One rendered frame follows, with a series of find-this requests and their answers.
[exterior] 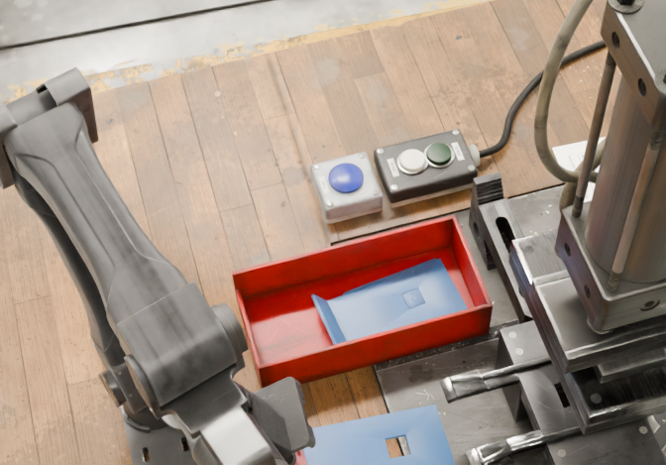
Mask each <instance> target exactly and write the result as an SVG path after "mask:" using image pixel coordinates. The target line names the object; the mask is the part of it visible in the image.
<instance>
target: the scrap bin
mask: <svg viewBox="0 0 666 465"><path fill-rule="evenodd" d="M434 258H435V259H436V260H437V259H441V261H442V263H443V265H444V267H445V268H446V270H447V272H448V274H449V276H450V277H451V279H452V281H453V283H454V285H455V286H456V288H457V290H458V292H459V294H460V295H461V297H462V299H463V301H464V303H465V304H466V306H467V307H468V309H465V310H461V311H457V312H454V313H450V314H446V315H442V316H439V317H435V318H431V319H427V320H424V321H420V322H416V323H412V324H409V325H405V326H402V327H398V328H395V329H391V330H387V331H383V332H380V333H376V334H372V335H368V336H365V337H361V338H357V339H354V340H350V341H346V342H342V343H339V344H335V345H334V344H333V341H332V339H331V337H330V335H329V333H328V331H327V329H326V327H325V325H324V323H323V320H322V318H321V316H320V314H319V312H318V310H317V308H316V306H315V304H314V302H313V299H312V297H311V296H312V295H313V294H315V295H317V296H319V297H321V298H323V299H325V300H330V299H333V298H335V297H338V296H341V295H343V294H344V292H345V291H350V290H352V289H355V288H358V287H360V286H363V285H366V284H368V283H371V282H373V281H376V280H379V279H381V278H384V277H387V276H389V275H392V274H395V273H397V272H400V271H403V270H405V269H408V268H410V267H413V266H416V265H418V264H421V263H424V262H426V261H429V260H432V259H434ZM232 278H233V283H234V288H235V293H236V298H237V302H238V305H239V309H240V313H241V316H242V320H243V323H244V327H245V331H246V334H247V338H248V341H249V345H250V349H251V352H252V356H253V359H254V363H255V367H256V370H257V374H258V377H259V381H260V385H261V388H265V387H267V386H269V385H271V384H273V383H276V382H278V381H280V380H282V379H284V378H287V377H293V378H294V379H296V380H297V381H299V382H300V383H301V384H305V383H309V382H313V381H316V380H320V379H324V378H327V377H331V376H335V375H338V374H342V373H346V372H350V371H353V370H357V369H361V368H364V367H368V366H372V365H375V364H379V363H382V362H386V361H389V360H393V359H397V358H400V357H404V356H408V355H411V354H415V353H419V352H422V351H426V350H430V349H434V348H437V347H441V346H445V345H448V344H452V343H456V342H459V341H463V340H467V339H471V338H474V337H478V336H482V335H485V334H489V331H490V324H491V318H492V311H493V304H492V302H491V299H490V297H489V295H488V292H487V290H486V287H485V285H484V283H483V280H482V278H481V275H480V273H479V270H478V268H477V266H476V263H475V261H474V258H473V256H472V253H471V251H470V249H469V246H468V244H467V241H466V239H465V237H464V234H463V232H462V229H461V227H460V224H459V222H458V220H457V217H456V215H451V216H447V217H443V218H439V219H435V220H431V221H428V222H424V223H420V224H416V225H412V226H408V227H404V228H400V229H396V230H393V231H389V232H386V233H382V234H378V235H374V236H370V237H366V238H362V239H358V240H355V241H351V242H347V243H343V244H339V245H335V246H331V247H327V248H323V249H320V250H316V251H312V252H308V253H304V254H300V255H296V256H292V257H288V258H284V259H281V260H277V261H273V262H269V263H265V264H261V265H257V266H254V267H250V268H247V269H243V270H239V271H235V272H232Z"/></svg>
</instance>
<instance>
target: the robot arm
mask: <svg viewBox="0 0 666 465"><path fill-rule="evenodd" d="M98 140H99V139H98V132H97V125H96V119H95V112H94V106H93V99H92V93H91V88H90V86H89V84H88V83H87V81H86V80H85V78H84V76H83V75H82V73H81V72H80V71H79V69H78V68H77V67H75V68H73V69H71V70H69V71H66V72H64V73H62V74H60V75H58V76H56V77H54V78H52V79H50V80H48V81H46V82H44V83H42V84H41V85H40V86H39V87H37V88H36V90H35V91H33V92H31V93H29V94H27V95H25V96H23V97H21V98H19V99H16V100H14V101H12V102H10V103H8V104H6V105H5V104H4V103H1V104H0V186H1V188H2V189H6V188H7V187H9V186H11V185H13V184H14V186H15V188H16V190H17V192H18V193H19V195H20V197H21V198H22V200H23V201H24V202H25V203H26V204H27V205H28V206H29V207H31V208H32V210H33V211H34V212H35V213H36V214H37V216H38V217H39V218H40V220H41V221H42V222H43V224H44V225H45V227H46V228H47V230H48V232H49V234H50V236H51V238H52V239H53V241H54V243H55V246H56V248H57V250H58V252H59V254H60V256H61V258H62V260H63V262H64V264H65V266H66V268H67V270H68V272H69V274H70V276H71V278H72V280H73V282H74V284H75V286H76V288H77V290H78V293H79V295H80V297H81V300H82V302H83V305H84V308H85V311H86V315H87V318H88V322H89V327H90V336H91V339H92V341H93V342H94V343H93V345H94V347H95V349H96V351H97V353H98V355H99V357H100V359H101V361H102V363H103V365H104V367H105V369H106V370H104V371H103V372H101V373H99V374H97V376H98V378H99V380H100V381H101V383H102V385H103V386H104V388H105V389H106V391H107V393H108V394H109V396H110V397H111V399H112V401H113V402H114V404H115V406H116V407H120V408H121V412H122V414H123V419H124V424H125V428H126V433H127V438H128V443H129V448H130V453H131V458H132V463H133V465H307V463H306V459H305V455H304V452H303V450H302V449H304V448H306V447H310V448H313V447H314V446H315V443H316V440H315V437H314V433H313V429H312V426H310V425H309V424H308V421H307V417H306V414H305V410H304V405H305V399H304V395H303V391H302V387H301V383H300V382H299V381H297V380H296V379H294V378H293V377H287V378H284V379H282V380H280V381H278V382H276V383H273V384H271V385H269V386H267V387H265V388H262V389H260V390H258V391H256V392H254V393H252V392H250V391H249V390H247V389H246V388H244V387H243V386H241V385H240V384H238V383H237V382H235V381H234V380H233V378H234V376H235V375H236V374H237V373H238V372H239V371H240V370H242V369H243V368H245V367H246V365H245V361H244V358H243V354H242V353H244V352H245V351H247V350H248V345H247V342H246V338H245V335H244V331H243V329H242V326H241V324H240V322H239V320H238V318H237V317H236V315H235V314H234V312H233V311H232V309H231V308H230V307H229V305H228V304H227V303H225V302H222V303H220V304H219V305H217V304H215V305H213V306H211V307H210V305H209V304H208V302H207V300H206V299H205V297H204V296H203V294H202V292H201V291H200V289H199V288H198V286H197V285H196V283H195V281H192V282H191V283H188V282H187V280H186V279H185V277H184V276H183V274H182V272H181V271H180V269H179V268H177V267H175V266H174V265H173V264H172V263H171V262H170V261H169V260H168V259H167V258H166V257H165V256H164V255H163V254H162V253H161V252H160V251H159V250H158V249H157V247H156V246H155V245H154V244H153V243H152V242H151V240H150V239H149V238H148V236H147V235H146V234H145V232H144V231H143V230H142V228H141V227H140V225H139V224H138V222H137V221H136V219H135V218H134V216H133V214H132V213H131V211H130V210H129V208H128V207H127V205H126V203H125V202H124V200H123V199H122V197H121V195H120V194H119V192H118V191H117V189H116V187H115V186H114V184H113V183H112V181H111V179H110V178H109V176H108V175H107V173H106V171H105V170H104V169H103V167H102V165H101V163H100V161H99V159H98V157H97V155H96V153H95V151H94V148H93V146H92V144H94V143H96V142H98ZM183 441H187V444H188V450H187V451H183V447H182V442H183ZM147 451H148V452H149V455H150V461H149V462H145V457H144V453H145V452H147Z"/></svg>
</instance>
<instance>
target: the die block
mask: <svg viewBox="0 0 666 465"><path fill-rule="evenodd" d="M509 366H511V364H510V361H509V359H508V356H507V354H506V351H505V349H504V347H503V344H502V342H501V339H500V337H499V343H498V349H497V354H496V360H495V366H494V370H498V369H502V368H506V367H509ZM501 389H502V391H503V394H504V396H505V399H506V401H507V404H508V406H509V409H510V411H511V414H512V416H513V419H514V421H515V422H518V421H522V420H525V419H530V422H531V424H532V427H533V429H534V431H536V430H538V428H537V426H536V424H535V421H534V419H533V416H532V414H531V411H530V409H529V407H528V404H527V402H526V399H525V397H524V394H523V392H522V389H521V387H520V385H519V383H518V384H515V385H511V386H508V387H504V388H501ZM555 389H556V391H557V394H558V396H559V398H560V401H561V403H562V405H563V407H570V403H569V401H568V399H567V396H566V394H565V392H564V390H563V387H559V388H555ZM543 454H544V456H545V459H546V461H547V464H546V465H552V463H551V460H550V458H549V455H548V453H547V450H546V448H545V449H544V451H543Z"/></svg>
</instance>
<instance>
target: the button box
mask: <svg viewBox="0 0 666 465"><path fill-rule="evenodd" d="M603 47H606V44H605V42H604V40H601V41H599V42H596V43H593V44H591V45H589V46H586V47H584V48H581V49H579V50H577V51H575V52H573V53H571V54H568V55H566V56H565V57H563V59H562V62H561V64H560V66H562V65H564V64H566V63H568V62H570V61H572V60H574V59H576V58H579V57H581V56H583V55H586V54H588V53H590V52H593V51H595V50H598V49H601V48H603ZM543 72H544V69H543V70H542V71H541V72H539V73H538V74H537V75H536V76H535V77H534V78H533V79H532V80H531V81H530V82H529V83H528V84H527V86H526V87H525V88H524V89H523V90H522V91H521V93H520V94H519V95H518V97H517V98H516V99H515V101H514V102H513V104H512V105H511V107H510V109H509V110H508V113H507V115H506V118H505V122H504V127H503V132H502V135H501V138H500V140H499V142H498V143H497V144H495V145H494V146H492V147H489V148H487V149H484V150H480V151H478V149H477V147H476V145H470V146H469V147H467V144H466V142H465V140H464V137H463V135H462V133H461V131H460V129H454V130H450V131H446V132H442V133H438V134H434V135H430V136H426V137H422V138H418V139H414V140H410V141H406V142H401V143H397V144H393V145H389V146H385V147H381V148H377V149H375V150H374V161H375V168H376V171H377V174H378V176H379V179H380V182H381V184H382V187H383V190H384V192H385V195H386V198H387V200H388V204H389V206H390V207H391V208H395V207H398V206H402V205H406V204H409V203H413V202H417V201H421V200H425V199H429V198H433V197H437V196H441V195H445V194H449V193H453V192H456V191H460V190H464V189H468V188H472V187H473V178H475V177H478V170H477V167H478V166H479V165H480V163H481V161H480V158H484V157H487V156H490V155H493V154H495V153H497V152H499V151H500V150H501V149H502V148H503V147H504V146H505V145H506V143H507V141H508V138H509V135H510V131H511V126H512V121H513V118H514V115H515V113H516V112H517V110H518V108H519V107H520V105H521V104H522V102H523V101H524V100H525V98H526V97H527V96H528V94H529V93H530V92H531V91H532V90H533V89H534V87H535V86H536V85H537V84H538V83H539V82H540V81H541V79H542V75H543ZM434 143H443V144H446V145H447V146H449V147H450V149H451V151H452V158H451V160H450V162H448V163H447V164H445V165H441V166H438V165H433V164H431V163H430V162H429V161H428V160H427V158H426V151H427V149H428V147H429V146H430V145H432V144H434ZM406 150H418V151H420V152H421V153H422V154H423V155H424V157H425V165H424V167H423V168H422V169H421V170H420V171H417V172H408V171H406V170H404V169H403V168H402V167H401V166H400V164H399V158H400V156H401V154H402V153H403V152H404V151H406Z"/></svg>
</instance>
